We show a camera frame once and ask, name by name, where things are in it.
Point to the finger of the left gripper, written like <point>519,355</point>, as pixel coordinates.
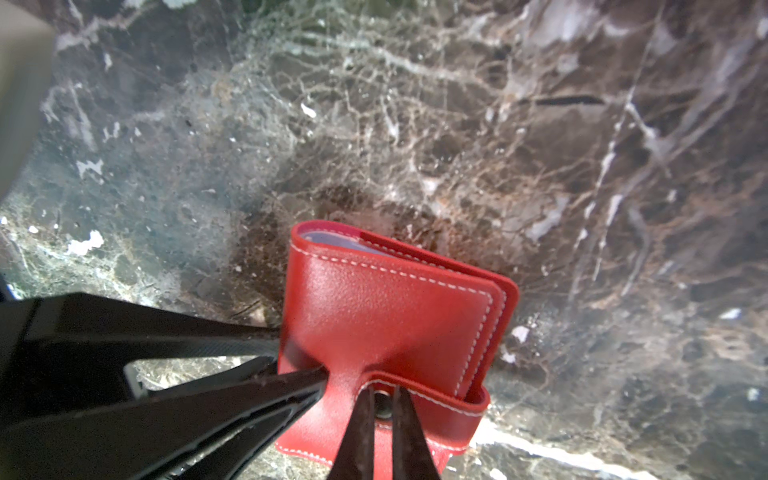
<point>148,438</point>
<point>70,352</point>

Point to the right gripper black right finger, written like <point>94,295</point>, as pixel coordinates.
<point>411,455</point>

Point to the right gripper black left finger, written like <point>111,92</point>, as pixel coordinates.
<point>355,457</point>

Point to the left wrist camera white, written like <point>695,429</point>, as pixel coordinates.
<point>27,46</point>

